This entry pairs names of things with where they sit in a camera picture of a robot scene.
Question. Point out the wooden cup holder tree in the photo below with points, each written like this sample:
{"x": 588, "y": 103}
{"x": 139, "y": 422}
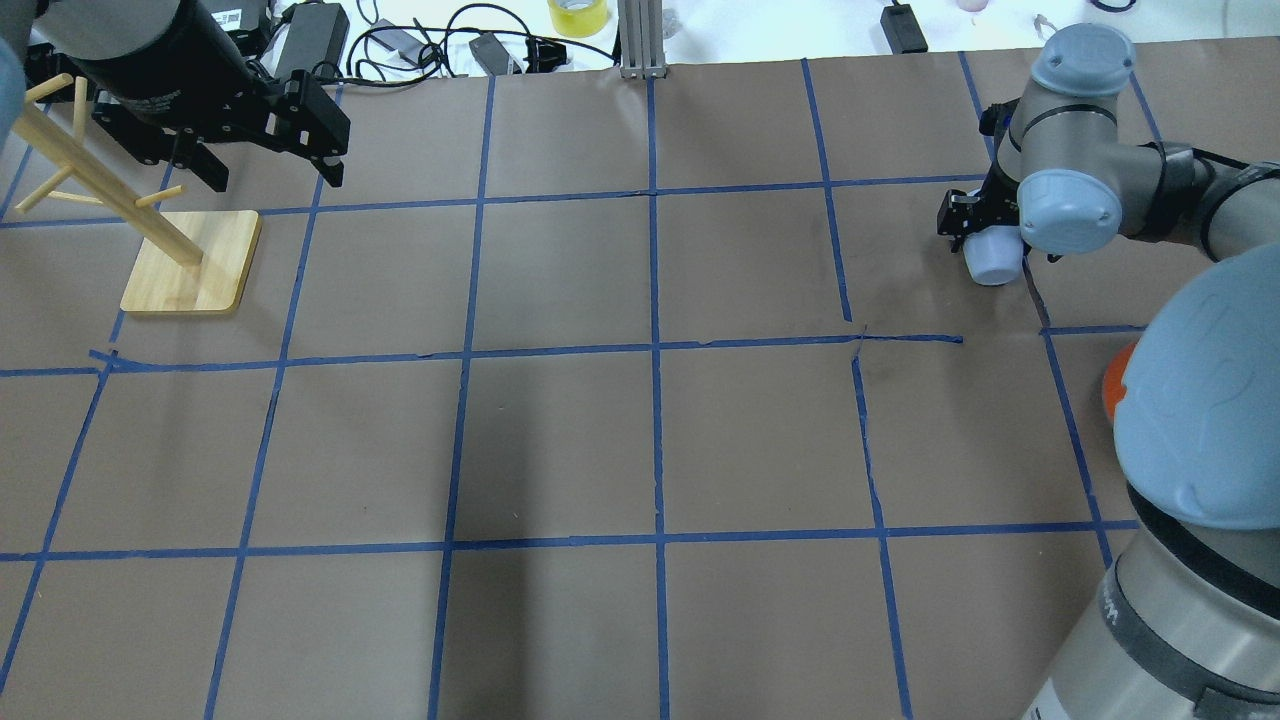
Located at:
{"x": 190, "y": 262}

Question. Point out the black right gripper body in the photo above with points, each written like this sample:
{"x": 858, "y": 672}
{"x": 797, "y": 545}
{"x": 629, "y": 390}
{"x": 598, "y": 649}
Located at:
{"x": 1003, "y": 190}

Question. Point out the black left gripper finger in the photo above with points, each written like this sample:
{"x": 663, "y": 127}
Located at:
{"x": 319, "y": 127}
{"x": 195, "y": 156}

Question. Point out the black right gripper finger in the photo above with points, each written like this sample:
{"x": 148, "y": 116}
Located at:
{"x": 960, "y": 216}

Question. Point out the orange cylindrical bin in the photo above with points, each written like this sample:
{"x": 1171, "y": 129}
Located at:
{"x": 1112, "y": 385}

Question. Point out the yellow tape roll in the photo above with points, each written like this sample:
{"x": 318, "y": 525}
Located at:
{"x": 578, "y": 18}

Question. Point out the small black power brick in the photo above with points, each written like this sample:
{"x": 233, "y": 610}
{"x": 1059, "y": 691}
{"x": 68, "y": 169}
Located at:
{"x": 902, "y": 29}

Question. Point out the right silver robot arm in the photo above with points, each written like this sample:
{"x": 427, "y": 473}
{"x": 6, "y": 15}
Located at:
{"x": 1183, "y": 624}

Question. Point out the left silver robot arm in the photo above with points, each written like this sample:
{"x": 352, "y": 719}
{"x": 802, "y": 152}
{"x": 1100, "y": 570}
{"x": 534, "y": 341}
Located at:
{"x": 100, "y": 36}

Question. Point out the black power adapter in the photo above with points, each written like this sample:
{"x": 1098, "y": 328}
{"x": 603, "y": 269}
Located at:
{"x": 314, "y": 37}

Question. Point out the light blue plastic cup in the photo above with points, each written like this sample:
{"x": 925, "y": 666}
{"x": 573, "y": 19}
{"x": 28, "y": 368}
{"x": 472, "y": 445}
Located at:
{"x": 994, "y": 256}

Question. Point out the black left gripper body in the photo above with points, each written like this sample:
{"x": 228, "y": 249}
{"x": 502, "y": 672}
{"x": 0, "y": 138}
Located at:
{"x": 150, "y": 55}

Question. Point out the aluminium frame post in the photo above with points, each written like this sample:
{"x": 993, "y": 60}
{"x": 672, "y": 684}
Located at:
{"x": 640, "y": 33}

